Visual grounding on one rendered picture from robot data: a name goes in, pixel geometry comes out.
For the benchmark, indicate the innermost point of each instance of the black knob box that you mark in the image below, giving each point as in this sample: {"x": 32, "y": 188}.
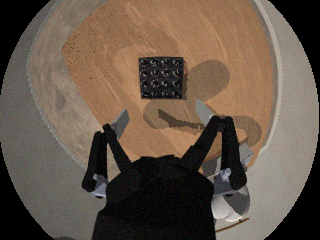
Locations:
{"x": 163, "y": 74}

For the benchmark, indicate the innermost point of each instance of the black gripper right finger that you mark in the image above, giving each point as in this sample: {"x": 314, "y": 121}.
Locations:
{"x": 231, "y": 177}

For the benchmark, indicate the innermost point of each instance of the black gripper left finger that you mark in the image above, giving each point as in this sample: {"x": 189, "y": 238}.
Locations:
{"x": 96, "y": 177}

